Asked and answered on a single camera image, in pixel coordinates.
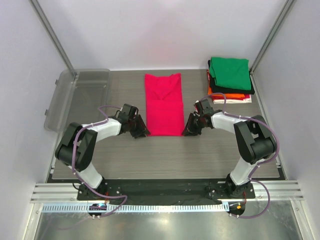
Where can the aluminium corner post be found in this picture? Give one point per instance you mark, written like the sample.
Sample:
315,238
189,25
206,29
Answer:
52,35
280,19

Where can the crimson red t-shirt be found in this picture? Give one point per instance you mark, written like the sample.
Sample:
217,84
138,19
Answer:
164,105

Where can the right aluminium corner post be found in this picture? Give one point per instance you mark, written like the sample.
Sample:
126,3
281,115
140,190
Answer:
280,19

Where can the black folded t-shirt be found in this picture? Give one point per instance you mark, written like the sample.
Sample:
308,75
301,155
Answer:
225,90

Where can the left aluminium corner post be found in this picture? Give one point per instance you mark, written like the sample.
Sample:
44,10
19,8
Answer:
52,35

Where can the aluminium frame rail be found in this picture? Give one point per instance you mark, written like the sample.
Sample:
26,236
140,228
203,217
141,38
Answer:
279,190

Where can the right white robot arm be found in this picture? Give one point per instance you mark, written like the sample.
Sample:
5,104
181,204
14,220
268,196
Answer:
255,141

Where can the orange folded t-shirt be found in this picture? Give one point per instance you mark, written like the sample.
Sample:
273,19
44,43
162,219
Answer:
235,96

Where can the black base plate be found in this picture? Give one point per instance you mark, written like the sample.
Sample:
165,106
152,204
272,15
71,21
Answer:
176,192

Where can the green folded t-shirt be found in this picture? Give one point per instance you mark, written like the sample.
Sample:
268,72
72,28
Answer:
231,73

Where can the red folded t-shirt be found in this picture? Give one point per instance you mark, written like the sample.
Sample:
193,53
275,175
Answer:
208,75

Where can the slotted cable duct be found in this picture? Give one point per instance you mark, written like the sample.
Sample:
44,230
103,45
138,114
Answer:
106,208

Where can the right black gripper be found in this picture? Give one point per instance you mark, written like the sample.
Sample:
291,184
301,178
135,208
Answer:
190,130

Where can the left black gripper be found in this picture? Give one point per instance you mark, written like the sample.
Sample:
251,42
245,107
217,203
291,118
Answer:
142,130

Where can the clear plastic bin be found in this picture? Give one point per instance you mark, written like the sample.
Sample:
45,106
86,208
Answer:
77,98

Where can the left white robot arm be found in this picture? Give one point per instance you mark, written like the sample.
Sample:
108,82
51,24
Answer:
77,145

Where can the white folded t-shirt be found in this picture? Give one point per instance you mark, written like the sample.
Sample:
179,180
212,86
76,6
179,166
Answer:
246,100

